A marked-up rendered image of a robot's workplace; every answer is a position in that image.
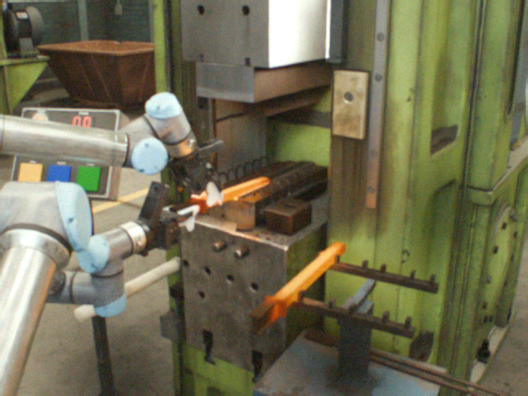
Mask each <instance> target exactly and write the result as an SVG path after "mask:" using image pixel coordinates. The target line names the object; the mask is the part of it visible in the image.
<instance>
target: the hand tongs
mask: <svg viewBox="0 0 528 396"><path fill-rule="evenodd" d="M304 338H306V339H309V340H310V341H313V342H317V343H320V344H322V345H324V346H327V347H333V345H334V346H335V347H336V348H337V349H339V339H338V337H336V336H334V335H332V334H329V333H326V332H322V331H319V330H317V329H315V328H310V329H309V331H308V332H306V333H305V334H304ZM370 353H371V354H374V355H377V356H381V357H383V358H386V359H389V360H391V361H395V362H398V363H399V364H402V365H405V366H407V365H408V366H411V367H413V368H416V369H419V370H422V371H425V372H427V373H430V374H433V375H436V376H438V377H439V376H440V377H443V378H446V379H448V380H452V381H454V382H457V383H460V384H462V385H468V386H470V387H473V388H475V389H479V390H481V391H483V392H485V393H487V392H488V393H491V394H495V395H497V396H513V395H509V394H505V393H503V392H500V391H497V390H495V389H490V388H487V387H484V386H482V385H480V384H476V383H474V382H471V381H470V382H469V381H466V380H463V379H460V378H457V377H455V376H453V375H448V374H446V373H441V372H440V371H437V370H433V369H430V368H427V367H425V366H422V365H419V364H416V363H413V362H408V361H404V360H403V359H400V358H398V357H395V356H391V355H388V354H385V353H383V352H380V351H377V350H374V349H370ZM370 360H371V361H374V362H377V363H380V364H382V365H386V366H388V367H391V368H392V369H395V370H399V371H403V372H406V373H409V374H410V375H415V376H417V377H419V378H422V379H425V380H428V381H431V382H435V383H438V384H441V385H444V386H446V387H448V388H451V389H455V390H456V391H457V390H459V391H461V392H464V393H466V394H470V395H473V396H489V395H486V394H481V393H478V392H476V391H473V390H471V389H467V388H465V387H460V386H459V385H456V384H452V383H449V382H447V381H444V380H442V379H437V378H434V377H431V376H429V375H425V374H423V373H420V372H417V371H415V370H411V369H409V368H406V367H404V368H403V367H402V366H399V365H395V364H393V363H391V362H388V361H384V360H382V359H380V358H377V357H374V356H371V355H370Z"/></svg>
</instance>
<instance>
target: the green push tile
mask: <svg viewBox="0 0 528 396"><path fill-rule="evenodd" d="M101 170H102V168H101V167H84V166H79V167H78V176H77V182H76V184H77V185H79V186H80V187H81V188H82V189H83V190H84V191H91V192H99V188H100V180H101Z"/></svg>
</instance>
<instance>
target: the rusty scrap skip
mask: <svg viewBox="0 0 528 396"><path fill-rule="evenodd" d="M37 50H39V51H40V56H42V57H49V59H48V60H47V64H48V65H49V67H50V68H51V69H52V71H53V72H54V74H55V76H56V77H57V78H58V80H59V82H60V83H61V85H62V86H63V88H64V89H65V91H66V92H67V93H68V94H69V96H70V97H75V98H72V100H73V105H78V106H84V105H85V106H94V107H99V108H104V109H107V110H108V111H126V110H130V109H134V108H139V107H143V106H146V104H147V102H148V101H150V99H151V98H152V97H154V96H156V81H155V63H154V44H146V43H134V42H122V43H118V42H116V41H111V40H110V41H88V42H78V43H67V44H58V45H46V46H38V47H37ZM104 102H109V103H104Z"/></svg>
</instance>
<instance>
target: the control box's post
mask: <svg viewBox="0 0 528 396"><path fill-rule="evenodd" d="M88 202H89V205H90V210H91V217H92V235H91V237H92V236H94V235H95V231H94V218H93V211H92V202H91V201H88ZM92 329H93V336H94V342H95V350H96V357H97V359H100V360H103V359H105V358H107V357H108V356H109V353H108V346H107V338H106V323H105V317H102V316H101V315H95V316H94V317H92ZM97 364H98V369H99V378H100V386H101V394H104V395H105V396H109V394H113V395H114V391H113V383H112V375H111V368H110V361H109V359H108V360H106V361H104V362H102V363H100V362H98V361H97Z"/></svg>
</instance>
